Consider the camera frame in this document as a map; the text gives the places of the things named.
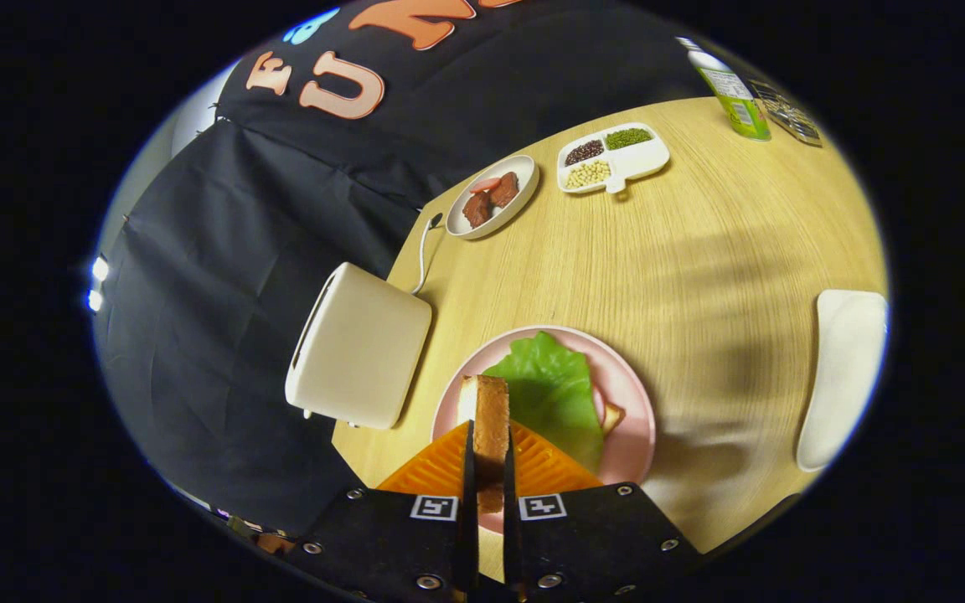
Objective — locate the pile of red beans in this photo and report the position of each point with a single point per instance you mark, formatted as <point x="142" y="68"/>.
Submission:
<point x="584" y="152"/>

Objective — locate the pile of soy beans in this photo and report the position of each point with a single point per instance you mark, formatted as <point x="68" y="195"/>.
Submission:
<point x="587" y="174"/>

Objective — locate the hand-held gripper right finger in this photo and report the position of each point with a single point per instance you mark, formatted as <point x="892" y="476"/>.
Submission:
<point x="591" y="544"/>

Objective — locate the pink sausage slice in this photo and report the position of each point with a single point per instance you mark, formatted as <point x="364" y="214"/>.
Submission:
<point x="485" y="184"/>

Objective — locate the white divided dish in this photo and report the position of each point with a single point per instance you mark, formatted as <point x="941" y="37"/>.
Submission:
<point x="642" y="161"/>

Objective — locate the white square plate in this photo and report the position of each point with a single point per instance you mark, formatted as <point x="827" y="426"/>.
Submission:
<point x="847" y="377"/>

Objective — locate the pink plate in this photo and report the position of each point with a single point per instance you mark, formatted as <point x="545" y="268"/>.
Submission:
<point x="625" y="385"/>

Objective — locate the white toaster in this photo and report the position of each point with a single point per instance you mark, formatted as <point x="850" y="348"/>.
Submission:
<point x="361" y="347"/>

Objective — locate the green lettuce leaf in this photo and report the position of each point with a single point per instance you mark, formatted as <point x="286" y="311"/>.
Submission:
<point x="549" y="394"/>

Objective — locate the pile of green beans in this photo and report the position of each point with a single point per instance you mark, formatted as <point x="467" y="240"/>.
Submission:
<point x="628" y="138"/>

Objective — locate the round grey plate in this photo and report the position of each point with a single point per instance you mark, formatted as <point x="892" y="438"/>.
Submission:
<point x="524" y="172"/>

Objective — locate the black backdrop cloth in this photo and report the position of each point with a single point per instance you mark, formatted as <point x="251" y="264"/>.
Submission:
<point x="239" y="251"/>

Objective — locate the white bread slice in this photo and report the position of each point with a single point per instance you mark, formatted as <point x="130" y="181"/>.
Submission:
<point x="613" y="416"/>

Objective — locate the toasted bread slice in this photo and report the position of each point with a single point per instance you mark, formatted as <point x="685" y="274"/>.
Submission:
<point x="491" y="419"/>

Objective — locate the brown meat piece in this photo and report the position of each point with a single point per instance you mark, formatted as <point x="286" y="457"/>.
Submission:
<point x="477" y="209"/>
<point x="505" y="190"/>

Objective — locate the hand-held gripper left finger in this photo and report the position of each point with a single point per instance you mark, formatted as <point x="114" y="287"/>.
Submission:
<point x="399" y="544"/>

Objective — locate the green drink bottle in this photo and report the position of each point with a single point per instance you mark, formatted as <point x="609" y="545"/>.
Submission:
<point x="734" y="96"/>

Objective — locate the metal cutlery holder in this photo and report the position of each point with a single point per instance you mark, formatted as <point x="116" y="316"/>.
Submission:
<point x="788" y="117"/>

